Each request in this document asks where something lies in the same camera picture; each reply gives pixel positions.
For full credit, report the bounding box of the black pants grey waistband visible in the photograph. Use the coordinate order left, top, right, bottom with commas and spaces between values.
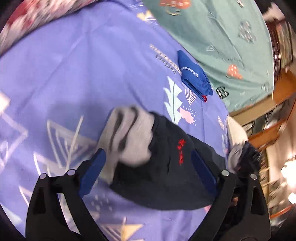
98, 106, 226, 210

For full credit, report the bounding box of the purple printed bed sheet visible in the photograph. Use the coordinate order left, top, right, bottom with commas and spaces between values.
1, 1, 229, 234

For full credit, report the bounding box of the grey and black clothes pile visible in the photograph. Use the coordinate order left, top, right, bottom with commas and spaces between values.
227, 142, 262, 177

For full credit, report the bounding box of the red floral bolster pillow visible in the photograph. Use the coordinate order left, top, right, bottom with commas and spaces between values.
1, 0, 96, 55

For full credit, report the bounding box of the folded blue garment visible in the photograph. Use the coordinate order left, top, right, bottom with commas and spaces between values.
178, 50, 214, 102

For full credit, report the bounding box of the teal heart print blanket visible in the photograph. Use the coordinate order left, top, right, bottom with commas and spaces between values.
144, 1, 273, 112

